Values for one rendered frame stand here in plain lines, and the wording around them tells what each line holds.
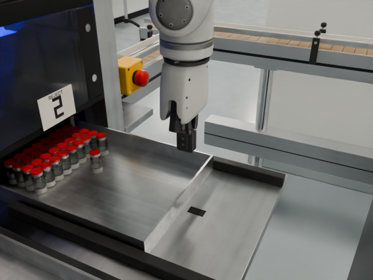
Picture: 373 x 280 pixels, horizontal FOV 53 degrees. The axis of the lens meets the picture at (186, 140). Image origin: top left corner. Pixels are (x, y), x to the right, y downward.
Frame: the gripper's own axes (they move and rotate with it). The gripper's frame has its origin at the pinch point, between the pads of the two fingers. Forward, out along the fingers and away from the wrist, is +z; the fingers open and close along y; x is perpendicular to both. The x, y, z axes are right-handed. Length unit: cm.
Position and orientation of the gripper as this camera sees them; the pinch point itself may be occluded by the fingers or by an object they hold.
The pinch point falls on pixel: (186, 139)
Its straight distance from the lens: 67.0
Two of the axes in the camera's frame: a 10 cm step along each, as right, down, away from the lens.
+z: 0.0, 8.7, 5.0
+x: 9.0, 2.2, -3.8
